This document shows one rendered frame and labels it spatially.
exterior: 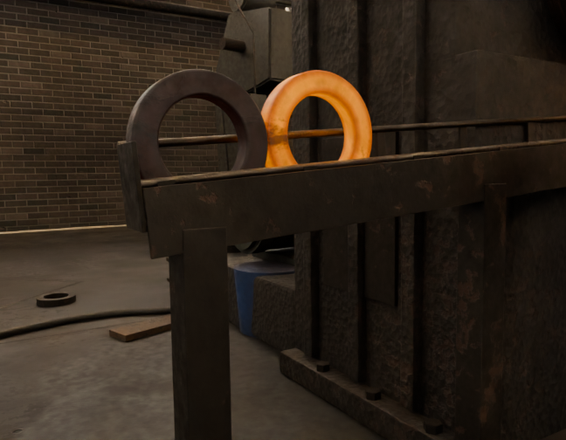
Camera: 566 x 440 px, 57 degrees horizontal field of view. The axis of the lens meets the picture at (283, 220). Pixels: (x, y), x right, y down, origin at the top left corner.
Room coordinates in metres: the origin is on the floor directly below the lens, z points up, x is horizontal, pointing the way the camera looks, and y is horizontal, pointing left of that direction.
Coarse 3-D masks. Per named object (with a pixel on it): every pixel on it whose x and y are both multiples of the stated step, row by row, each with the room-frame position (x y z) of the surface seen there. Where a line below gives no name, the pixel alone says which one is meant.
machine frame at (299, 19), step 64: (320, 0) 1.52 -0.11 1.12; (384, 0) 1.28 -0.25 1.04; (448, 0) 1.11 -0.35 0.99; (512, 0) 1.19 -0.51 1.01; (320, 64) 1.52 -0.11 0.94; (384, 64) 1.28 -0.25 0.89; (448, 64) 1.11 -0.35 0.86; (512, 64) 1.10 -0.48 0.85; (320, 128) 1.52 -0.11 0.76; (448, 128) 1.11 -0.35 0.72; (512, 128) 1.11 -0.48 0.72; (320, 256) 1.52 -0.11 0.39; (384, 256) 1.27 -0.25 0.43; (448, 256) 1.11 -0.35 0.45; (512, 256) 1.11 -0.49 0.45; (320, 320) 1.53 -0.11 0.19; (384, 320) 1.28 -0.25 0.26; (448, 320) 1.10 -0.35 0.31; (512, 320) 1.12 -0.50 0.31; (320, 384) 1.42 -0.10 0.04; (384, 384) 1.28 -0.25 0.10; (448, 384) 1.10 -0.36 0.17; (512, 384) 1.12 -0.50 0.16
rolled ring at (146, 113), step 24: (192, 72) 0.67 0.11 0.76; (216, 72) 0.69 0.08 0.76; (144, 96) 0.64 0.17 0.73; (168, 96) 0.65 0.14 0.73; (192, 96) 0.68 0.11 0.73; (216, 96) 0.69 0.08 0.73; (240, 96) 0.70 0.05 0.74; (144, 120) 0.64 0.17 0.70; (240, 120) 0.71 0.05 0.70; (144, 144) 0.64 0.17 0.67; (240, 144) 0.73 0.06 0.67; (264, 144) 0.72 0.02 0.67; (144, 168) 0.64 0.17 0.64; (240, 168) 0.71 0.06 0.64
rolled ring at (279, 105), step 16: (288, 80) 0.75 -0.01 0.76; (304, 80) 0.76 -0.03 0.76; (320, 80) 0.77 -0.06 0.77; (336, 80) 0.79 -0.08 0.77; (272, 96) 0.75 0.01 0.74; (288, 96) 0.74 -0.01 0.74; (304, 96) 0.76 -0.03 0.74; (320, 96) 0.80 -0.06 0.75; (336, 96) 0.79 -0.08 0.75; (352, 96) 0.80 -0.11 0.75; (272, 112) 0.73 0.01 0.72; (288, 112) 0.74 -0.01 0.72; (352, 112) 0.80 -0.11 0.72; (368, 112) 0.82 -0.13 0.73; (272, 128) 0.73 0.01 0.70; (352, 128) 0.81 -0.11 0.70; (368, 128) 0.82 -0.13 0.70; (272, 144) 0.73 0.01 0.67; (288, 144) 0.74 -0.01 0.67; (352, 144) 0.81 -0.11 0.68; (368, 144) 0.82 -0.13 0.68; (272, 160) 0.73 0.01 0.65; (288, 160) 0.74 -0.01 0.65
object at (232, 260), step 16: (272, 240) 2.08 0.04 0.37; (288, 240) 2.15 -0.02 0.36; (240, 256) 2.43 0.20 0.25; (256, 256) 2.38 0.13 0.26; (272, 256) 2.25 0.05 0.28; (288, 256) 2.15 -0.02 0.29; (256, 288) 1.95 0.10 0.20; (272, 288) 1.84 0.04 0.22; (288, 288) 1.75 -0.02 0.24; (256, 304) 1.95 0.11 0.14; (272, 304) 1.84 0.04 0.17; (288, 304) 1.74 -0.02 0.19; (256, 320) 1.95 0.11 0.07; (272, 320) 1.85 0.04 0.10; (288, 320) 1.74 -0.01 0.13; (256, 336) 1.96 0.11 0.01; (272, 336) 1.85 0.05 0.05; (288, 336) 1.75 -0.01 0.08
